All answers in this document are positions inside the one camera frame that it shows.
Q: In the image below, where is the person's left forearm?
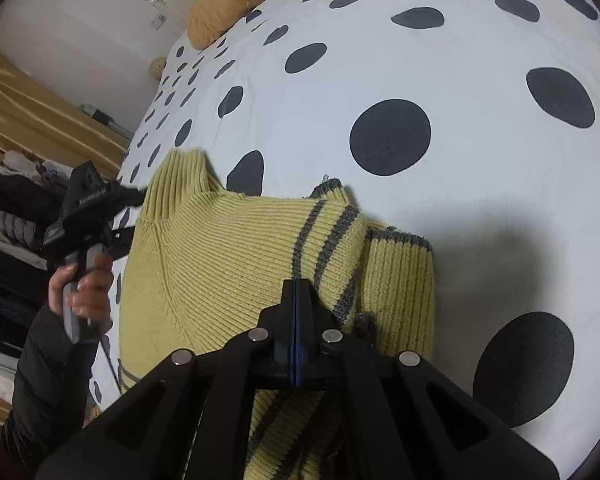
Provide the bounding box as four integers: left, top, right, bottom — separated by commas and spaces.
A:
0, 305, 101, 476

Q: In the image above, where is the white dotted bed sheet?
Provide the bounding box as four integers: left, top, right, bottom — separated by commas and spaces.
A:
87, 0, 600, 480

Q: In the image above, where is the orange pillow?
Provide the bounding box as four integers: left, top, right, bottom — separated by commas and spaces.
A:
186, 0, 341, 50

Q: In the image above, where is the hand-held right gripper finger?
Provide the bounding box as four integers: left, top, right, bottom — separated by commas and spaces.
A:
294, 280, 561, 480
35, 280, 296, 480

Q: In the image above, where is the person's left hand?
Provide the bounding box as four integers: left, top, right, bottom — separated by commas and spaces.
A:
47, 252, 116, 328

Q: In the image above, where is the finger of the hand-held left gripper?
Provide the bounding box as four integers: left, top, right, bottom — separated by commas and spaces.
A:
105, 226, 135, 256
115, 184, 148, 208

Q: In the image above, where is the yellow grey-striped knit sweater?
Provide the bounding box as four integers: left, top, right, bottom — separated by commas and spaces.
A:
115, 149, 437, 480

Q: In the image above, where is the pile of dark clothes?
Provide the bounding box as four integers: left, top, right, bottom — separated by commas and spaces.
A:
0, 150, 76, 261

